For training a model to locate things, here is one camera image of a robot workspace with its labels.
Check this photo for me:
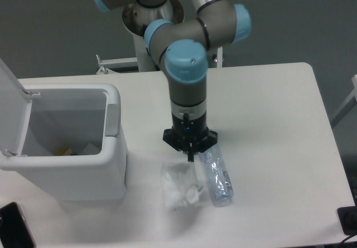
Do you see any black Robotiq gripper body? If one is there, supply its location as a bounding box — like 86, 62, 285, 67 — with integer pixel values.
163, 113, 218, 154

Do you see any white plastic wrapper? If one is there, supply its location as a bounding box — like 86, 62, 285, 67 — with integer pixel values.
161, 160, 205, 212

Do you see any clear plastic water bottle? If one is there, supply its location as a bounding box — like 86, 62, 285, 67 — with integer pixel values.
199, 144, 234, 207

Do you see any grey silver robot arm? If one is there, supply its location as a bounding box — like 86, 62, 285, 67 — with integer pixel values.
94, 0, 252, 161

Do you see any white open trash can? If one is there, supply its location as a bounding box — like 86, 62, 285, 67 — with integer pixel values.
1, 64, 127, 201

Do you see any trash inside the can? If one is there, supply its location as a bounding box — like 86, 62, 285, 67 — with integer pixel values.
54, 143, 102, 156

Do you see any black device at table corner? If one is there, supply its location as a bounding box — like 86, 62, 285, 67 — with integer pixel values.
337, 206, 356, 235

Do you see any black smartphone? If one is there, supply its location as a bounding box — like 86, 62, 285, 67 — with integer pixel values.
1, 202, 37, 247

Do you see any white metal frame bracket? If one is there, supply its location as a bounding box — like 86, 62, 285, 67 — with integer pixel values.
95, 47, 225, 75

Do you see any white post at right edge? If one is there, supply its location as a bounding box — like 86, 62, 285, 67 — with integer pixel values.
330, 74, 357, 129

